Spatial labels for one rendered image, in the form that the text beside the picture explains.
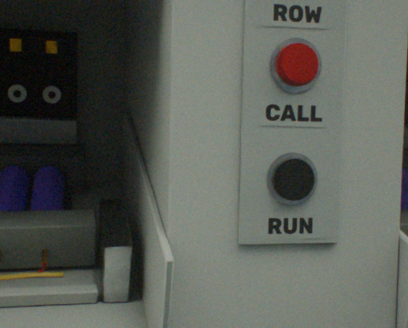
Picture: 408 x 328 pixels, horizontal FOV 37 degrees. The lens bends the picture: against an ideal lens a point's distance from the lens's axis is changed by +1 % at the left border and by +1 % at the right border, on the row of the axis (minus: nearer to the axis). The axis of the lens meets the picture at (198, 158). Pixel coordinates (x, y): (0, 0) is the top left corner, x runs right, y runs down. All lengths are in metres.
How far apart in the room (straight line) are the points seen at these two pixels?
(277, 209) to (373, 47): 0.07
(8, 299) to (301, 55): 0.16
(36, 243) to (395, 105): 0.17
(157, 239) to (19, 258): 0.09
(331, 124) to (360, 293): 0.07
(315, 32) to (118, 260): 0.13
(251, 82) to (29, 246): 0.13
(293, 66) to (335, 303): 0.09
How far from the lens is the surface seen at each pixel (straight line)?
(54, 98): 0.39
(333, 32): 0.24
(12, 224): 0.30
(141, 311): 0.28
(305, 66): 0.23
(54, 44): 0.38
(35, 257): 0.30
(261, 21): 0.23
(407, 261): 0.26
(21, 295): 0.28
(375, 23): 0.25
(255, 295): 0.24
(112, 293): 0.28
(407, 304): 0.26
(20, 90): 0.39
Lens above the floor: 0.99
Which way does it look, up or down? 3 degrees down
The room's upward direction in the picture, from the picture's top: 1 degrees clockwise
